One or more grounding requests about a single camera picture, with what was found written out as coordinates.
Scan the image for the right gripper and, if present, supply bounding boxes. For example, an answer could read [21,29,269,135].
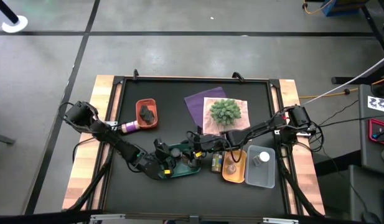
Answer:
[182,132,235,168]

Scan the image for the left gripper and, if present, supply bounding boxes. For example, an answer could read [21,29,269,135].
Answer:
[136,138,177,180]

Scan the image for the teal plastic bin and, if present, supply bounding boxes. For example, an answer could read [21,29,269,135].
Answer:
[158,142,202,179]

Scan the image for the spice jar olive contents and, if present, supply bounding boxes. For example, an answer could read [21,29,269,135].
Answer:
[210,151,223,174]

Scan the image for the yellow-orange plastic bin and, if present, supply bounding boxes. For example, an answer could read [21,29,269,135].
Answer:
[222,149,248,184]

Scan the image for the spice jar purple label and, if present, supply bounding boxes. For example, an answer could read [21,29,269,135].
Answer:
[118,120,140,134]

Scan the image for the white lid glass jar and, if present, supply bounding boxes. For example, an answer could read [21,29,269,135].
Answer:
[252,151,271,167]

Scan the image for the pink cloth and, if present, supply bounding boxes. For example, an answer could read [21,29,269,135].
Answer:
[203,97,251,135]

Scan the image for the red-orange small tray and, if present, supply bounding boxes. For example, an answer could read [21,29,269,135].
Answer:
[135,98,159,129]

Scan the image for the green potted plant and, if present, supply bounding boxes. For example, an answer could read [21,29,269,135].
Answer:
[209,98,242,126]

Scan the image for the purple cloth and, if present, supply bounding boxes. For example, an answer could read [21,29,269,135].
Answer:
[184,86,227,128]

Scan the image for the clear plastic bin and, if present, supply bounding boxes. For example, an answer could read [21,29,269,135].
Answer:
[244,144,276,189]

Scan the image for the black rig strut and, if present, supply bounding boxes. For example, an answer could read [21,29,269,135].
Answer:
[65,152,113,212]
[277,149,325,218]

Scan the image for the black floor stand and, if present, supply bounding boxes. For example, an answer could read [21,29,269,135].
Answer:
[330,0,384,85]

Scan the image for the red framed device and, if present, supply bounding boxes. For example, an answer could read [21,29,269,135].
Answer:
[367,118,384,147]

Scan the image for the grey cabinet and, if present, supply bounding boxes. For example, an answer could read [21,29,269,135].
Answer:
[349,83,384,223]

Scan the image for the white paper black marks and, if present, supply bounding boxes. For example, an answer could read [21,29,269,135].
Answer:
[367,95,384,113]

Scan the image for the blue box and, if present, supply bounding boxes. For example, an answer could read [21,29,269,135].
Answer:
[321,0,362,17]

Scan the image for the orange floor cable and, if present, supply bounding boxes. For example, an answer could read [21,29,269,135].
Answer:
[299,88,360,100]

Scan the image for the white cable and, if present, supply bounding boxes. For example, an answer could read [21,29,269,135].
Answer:
[301,53,384,106]

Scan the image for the black post white base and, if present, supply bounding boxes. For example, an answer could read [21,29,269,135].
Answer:
[0,0,29,34]

